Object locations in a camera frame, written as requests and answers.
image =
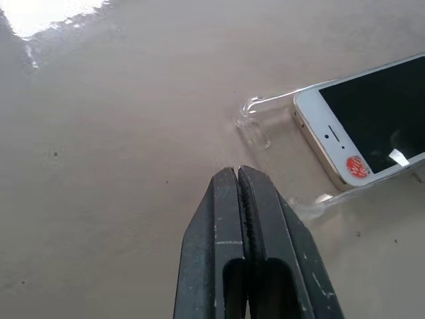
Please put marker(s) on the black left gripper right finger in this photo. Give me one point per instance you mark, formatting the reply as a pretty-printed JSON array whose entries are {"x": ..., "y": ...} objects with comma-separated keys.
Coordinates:
[{"x": 285, "y": 246}]

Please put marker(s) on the clear phone case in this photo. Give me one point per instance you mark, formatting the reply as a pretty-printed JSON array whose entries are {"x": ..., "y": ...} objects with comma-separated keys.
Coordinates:
[{"x": 275, "y": 149}]

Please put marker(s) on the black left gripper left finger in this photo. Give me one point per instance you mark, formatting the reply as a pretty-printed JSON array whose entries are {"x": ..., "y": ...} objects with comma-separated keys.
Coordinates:
[{"x": 212, "y": 239}]

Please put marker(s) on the white gold smartphone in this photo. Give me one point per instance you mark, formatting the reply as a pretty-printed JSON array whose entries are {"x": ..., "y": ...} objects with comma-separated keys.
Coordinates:
[{"x": 365, "y": 113}]

